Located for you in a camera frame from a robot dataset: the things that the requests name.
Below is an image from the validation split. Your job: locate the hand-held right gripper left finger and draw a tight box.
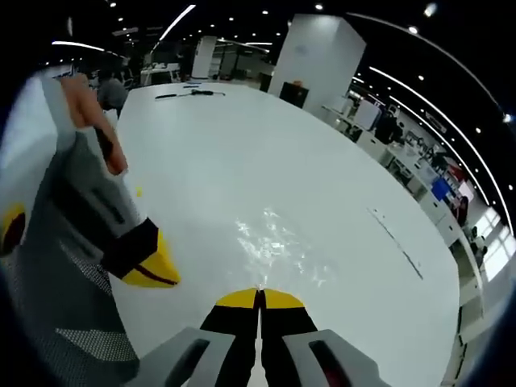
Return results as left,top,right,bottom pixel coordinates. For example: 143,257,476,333
136,287,259,387

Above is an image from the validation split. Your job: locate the grey mesh office chair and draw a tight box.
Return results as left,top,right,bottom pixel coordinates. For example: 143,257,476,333
0,236,141,387

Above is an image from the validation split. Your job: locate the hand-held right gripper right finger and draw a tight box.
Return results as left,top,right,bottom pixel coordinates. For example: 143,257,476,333
257,288,389,387

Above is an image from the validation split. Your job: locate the red and white wall poster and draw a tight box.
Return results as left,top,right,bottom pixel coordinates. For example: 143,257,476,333
446,164,473,191

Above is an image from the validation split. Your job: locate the blue box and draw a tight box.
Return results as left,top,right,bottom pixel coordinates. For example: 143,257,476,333
430,177,452,202

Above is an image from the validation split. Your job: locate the black cable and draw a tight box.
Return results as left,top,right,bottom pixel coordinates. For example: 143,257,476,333
155,89,227,101

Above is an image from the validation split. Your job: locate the person's left hand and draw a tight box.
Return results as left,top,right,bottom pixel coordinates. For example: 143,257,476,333
59,75,129,176

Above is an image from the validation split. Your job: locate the white square pillar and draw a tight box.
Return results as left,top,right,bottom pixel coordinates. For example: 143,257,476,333
268,14,367,119

